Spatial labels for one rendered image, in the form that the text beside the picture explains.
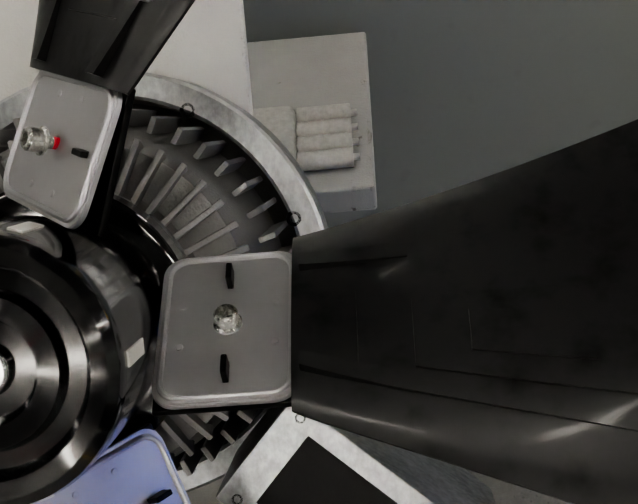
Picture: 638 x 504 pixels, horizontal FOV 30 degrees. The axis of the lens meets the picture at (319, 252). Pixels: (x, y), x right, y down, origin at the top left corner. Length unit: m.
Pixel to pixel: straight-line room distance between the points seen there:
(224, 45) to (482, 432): 0.35
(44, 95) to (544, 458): 0.28
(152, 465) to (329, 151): 0.55
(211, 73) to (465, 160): 0.71
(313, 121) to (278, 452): 0.53
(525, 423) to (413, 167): 0.94
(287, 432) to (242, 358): 0.12
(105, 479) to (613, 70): 0.93
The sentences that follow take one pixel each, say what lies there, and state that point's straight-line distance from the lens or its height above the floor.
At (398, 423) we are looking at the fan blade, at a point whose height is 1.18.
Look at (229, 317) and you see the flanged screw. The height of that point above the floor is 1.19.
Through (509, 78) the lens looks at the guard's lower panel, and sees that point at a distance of 1.36.
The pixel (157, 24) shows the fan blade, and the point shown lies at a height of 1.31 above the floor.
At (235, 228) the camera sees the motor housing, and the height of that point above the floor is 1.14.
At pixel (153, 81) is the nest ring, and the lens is 0.73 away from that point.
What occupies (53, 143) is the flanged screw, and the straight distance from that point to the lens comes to 0.55.
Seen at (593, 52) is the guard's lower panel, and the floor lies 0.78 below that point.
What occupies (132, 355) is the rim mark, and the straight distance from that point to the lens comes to 0.51.
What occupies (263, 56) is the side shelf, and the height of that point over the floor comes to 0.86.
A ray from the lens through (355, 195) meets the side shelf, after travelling 1.08.
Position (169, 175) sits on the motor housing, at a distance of 0.65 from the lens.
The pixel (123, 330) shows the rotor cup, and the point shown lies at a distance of 0.50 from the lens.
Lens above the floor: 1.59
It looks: 46 degrees down
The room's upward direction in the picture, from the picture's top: 8 degrees counter-clockwise
